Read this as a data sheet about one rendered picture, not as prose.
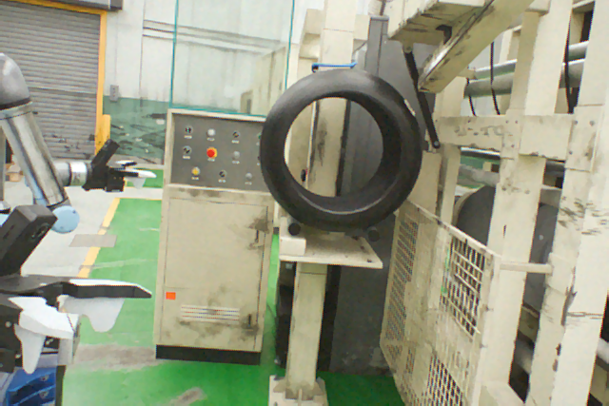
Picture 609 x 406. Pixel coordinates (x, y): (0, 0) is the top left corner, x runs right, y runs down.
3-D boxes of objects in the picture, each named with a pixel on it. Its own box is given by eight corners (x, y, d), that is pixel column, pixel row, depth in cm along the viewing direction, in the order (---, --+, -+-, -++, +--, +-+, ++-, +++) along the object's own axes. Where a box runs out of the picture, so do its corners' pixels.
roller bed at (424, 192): (386, 211, 208) (395, 147, 205) (418, 214, 209) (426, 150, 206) (398, 221, 189) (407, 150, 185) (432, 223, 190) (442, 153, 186)
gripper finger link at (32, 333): (68, 388, 40) (34, 352, 46) (77, 320, 40) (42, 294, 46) (28, 397, 37) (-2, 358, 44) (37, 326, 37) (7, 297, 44)
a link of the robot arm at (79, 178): (65, 159, 138) (73, 165, 132) (81, 159, 141) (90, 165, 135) (63, 182, 139) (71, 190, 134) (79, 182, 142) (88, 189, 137)
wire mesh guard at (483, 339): (379, 344, 206) (398, 194, 197) (383, 344, 206) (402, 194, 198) (454, 516, 117) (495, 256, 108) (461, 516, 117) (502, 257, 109)
